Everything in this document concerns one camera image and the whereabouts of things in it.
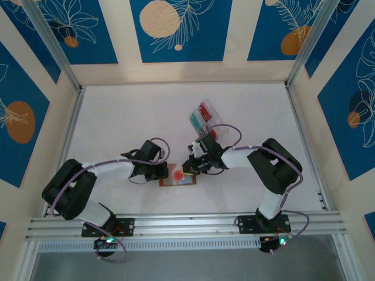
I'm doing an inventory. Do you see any aluminium side rail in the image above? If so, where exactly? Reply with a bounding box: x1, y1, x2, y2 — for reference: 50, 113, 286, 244
285, 84, 330, 211
42, 86, 87, 217

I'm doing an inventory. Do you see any teal card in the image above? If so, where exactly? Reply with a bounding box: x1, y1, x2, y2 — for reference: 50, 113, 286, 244
189, 110, 205, 129

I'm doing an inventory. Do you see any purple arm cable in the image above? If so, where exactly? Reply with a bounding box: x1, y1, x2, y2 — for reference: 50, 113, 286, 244
51, 136, 172, 263
199, 124, 311, 255

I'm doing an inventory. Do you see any clear plastic card tray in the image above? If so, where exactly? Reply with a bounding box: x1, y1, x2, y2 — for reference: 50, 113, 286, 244
188, 98, 230, 140

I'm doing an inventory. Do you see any long aluminium base rail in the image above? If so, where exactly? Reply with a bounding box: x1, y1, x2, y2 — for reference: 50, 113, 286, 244
25, 212, 348, 241

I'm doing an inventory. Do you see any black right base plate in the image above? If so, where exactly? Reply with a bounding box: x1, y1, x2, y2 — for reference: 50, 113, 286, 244
235, 214, 292, 235

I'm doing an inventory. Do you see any controller board with green light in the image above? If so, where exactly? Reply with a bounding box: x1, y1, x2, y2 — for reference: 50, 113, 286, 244
259, 234, 294, 255
93, 236, 118, 258

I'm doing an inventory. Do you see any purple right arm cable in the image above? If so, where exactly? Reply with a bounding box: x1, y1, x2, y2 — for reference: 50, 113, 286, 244
199, 124, 311, 255

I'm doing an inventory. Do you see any brown leather card holder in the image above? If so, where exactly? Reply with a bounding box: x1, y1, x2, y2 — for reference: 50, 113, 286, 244
159, 163, 196, 187

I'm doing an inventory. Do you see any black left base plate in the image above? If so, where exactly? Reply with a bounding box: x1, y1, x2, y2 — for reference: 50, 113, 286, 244
81, 217, 135, 238

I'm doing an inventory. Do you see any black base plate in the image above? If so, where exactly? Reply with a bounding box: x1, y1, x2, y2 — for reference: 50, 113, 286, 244
81, 217, 135, 238
235, 214, 292, 235

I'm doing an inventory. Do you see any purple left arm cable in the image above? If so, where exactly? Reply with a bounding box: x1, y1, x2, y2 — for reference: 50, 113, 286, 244
51, 136, 172, 263

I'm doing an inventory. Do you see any aluminium frame post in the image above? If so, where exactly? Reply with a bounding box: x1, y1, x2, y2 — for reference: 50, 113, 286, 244
285, 0, 343, 87
22, 0, 83, 91

